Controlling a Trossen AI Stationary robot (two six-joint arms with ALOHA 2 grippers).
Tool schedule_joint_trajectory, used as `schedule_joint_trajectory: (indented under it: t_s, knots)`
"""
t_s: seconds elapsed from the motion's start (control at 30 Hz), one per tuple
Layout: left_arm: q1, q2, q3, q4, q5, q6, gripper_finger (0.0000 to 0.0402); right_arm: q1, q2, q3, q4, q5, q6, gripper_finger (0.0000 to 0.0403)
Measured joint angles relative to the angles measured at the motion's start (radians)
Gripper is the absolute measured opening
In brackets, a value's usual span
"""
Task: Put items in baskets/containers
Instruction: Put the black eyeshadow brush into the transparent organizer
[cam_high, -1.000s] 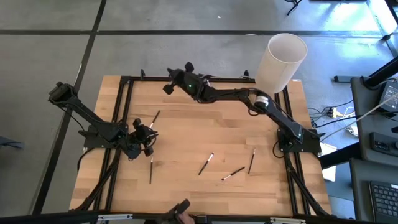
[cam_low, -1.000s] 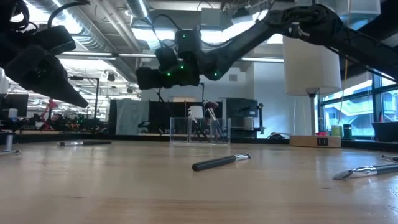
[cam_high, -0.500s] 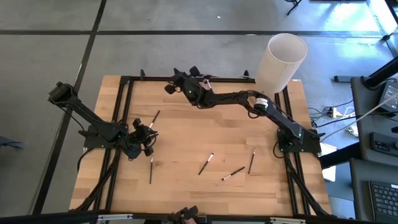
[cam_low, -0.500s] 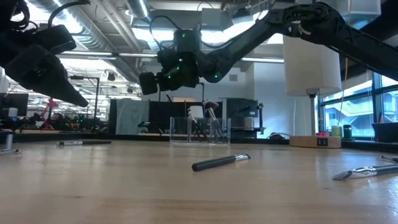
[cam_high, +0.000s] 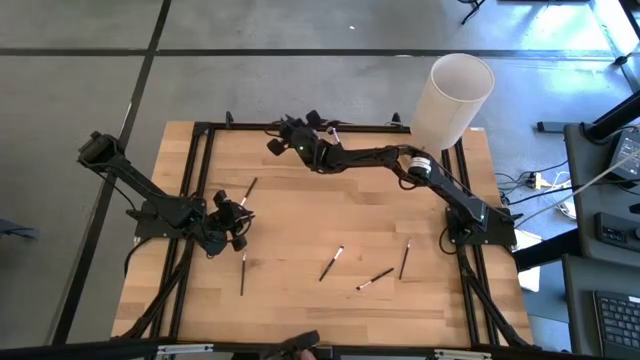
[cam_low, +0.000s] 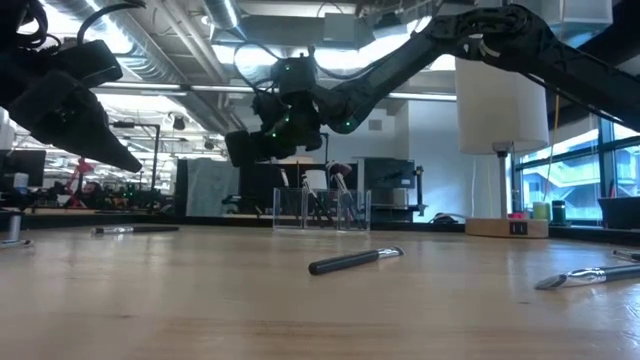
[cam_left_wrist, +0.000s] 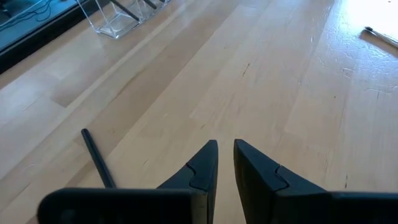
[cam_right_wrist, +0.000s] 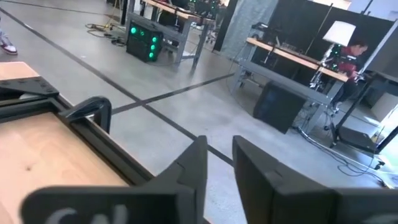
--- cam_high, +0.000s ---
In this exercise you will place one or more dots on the thin black makeup brush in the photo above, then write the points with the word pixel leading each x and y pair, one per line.
pixel 249 190
pixel 330 265
pixel 243 275
pixel 404 260

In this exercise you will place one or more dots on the black keyboard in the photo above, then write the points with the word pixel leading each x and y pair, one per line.
pixel 620 325

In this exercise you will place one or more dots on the person's hand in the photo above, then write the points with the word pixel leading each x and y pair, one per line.
pixel 306 356

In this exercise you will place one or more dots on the dark metal floor foot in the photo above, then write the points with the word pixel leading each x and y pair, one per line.
pixel 550 127

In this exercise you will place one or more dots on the blue-grey floor object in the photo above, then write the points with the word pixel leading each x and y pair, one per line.
pixel 15 230

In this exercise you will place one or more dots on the black monitor stand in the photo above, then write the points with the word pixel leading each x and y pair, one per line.
pixel 615 117

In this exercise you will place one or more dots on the white shade wooden base lamp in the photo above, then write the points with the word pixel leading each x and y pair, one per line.
pixel 450 110

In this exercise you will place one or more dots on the black support beam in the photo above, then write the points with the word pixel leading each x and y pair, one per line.
pixel 545 252

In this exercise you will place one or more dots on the grey electronic box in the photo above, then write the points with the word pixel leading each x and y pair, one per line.
pixel 627 155

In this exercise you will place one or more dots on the power strip with plugs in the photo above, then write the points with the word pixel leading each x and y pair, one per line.
pixel 539 181

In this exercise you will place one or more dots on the black electronic device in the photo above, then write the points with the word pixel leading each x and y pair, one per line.
pixel 615 230

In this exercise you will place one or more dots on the black chair base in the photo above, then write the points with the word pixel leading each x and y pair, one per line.
pixel 472 10

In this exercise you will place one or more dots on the white paper sheet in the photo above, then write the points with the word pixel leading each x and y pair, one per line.
pixel 530 280

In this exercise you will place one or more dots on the black aluminium frame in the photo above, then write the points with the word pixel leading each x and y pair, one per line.
pixel 240 126

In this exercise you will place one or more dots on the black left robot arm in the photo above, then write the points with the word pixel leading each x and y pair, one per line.
pixel 130 175

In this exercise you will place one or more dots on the grey desk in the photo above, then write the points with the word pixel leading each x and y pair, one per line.
pixel 585 285

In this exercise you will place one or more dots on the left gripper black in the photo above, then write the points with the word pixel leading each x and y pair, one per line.
pixel 225 225

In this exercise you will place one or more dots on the silver metal bracket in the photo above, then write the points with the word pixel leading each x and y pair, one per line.
pixel 185 349
pixel 462 354

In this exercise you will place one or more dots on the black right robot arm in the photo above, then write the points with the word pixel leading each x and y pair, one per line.
pixel 450 192

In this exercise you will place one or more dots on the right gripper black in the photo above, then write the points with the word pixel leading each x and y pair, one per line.
pixel 312 147

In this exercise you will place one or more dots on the angled makeup brush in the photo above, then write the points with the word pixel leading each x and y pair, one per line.
pixel 375 279

